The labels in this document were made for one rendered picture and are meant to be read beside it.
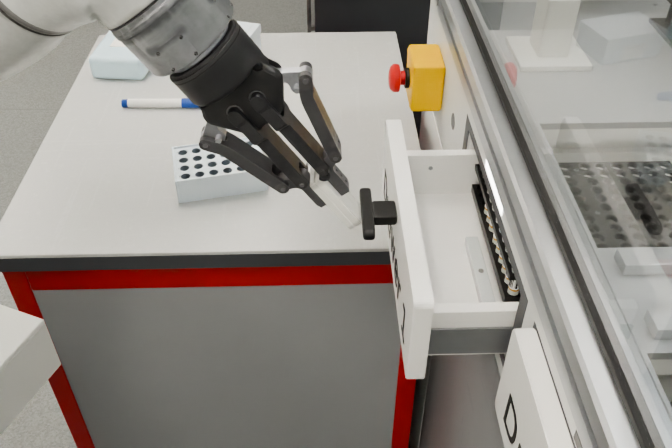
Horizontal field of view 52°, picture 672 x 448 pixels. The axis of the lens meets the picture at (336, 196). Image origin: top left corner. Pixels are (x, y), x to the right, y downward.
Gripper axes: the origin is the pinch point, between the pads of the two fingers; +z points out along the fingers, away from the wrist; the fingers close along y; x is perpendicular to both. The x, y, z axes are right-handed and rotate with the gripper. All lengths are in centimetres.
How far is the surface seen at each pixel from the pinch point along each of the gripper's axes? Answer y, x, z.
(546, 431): 11.6, -26.7, 8.1
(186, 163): -24.2, 24.2, -0.5
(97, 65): -40, 54, -11
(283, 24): -68, 238, 66
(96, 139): -39, 36, -7
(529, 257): 14.9, -12.8, 6.1
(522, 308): 12.0, -13.9, 10.3
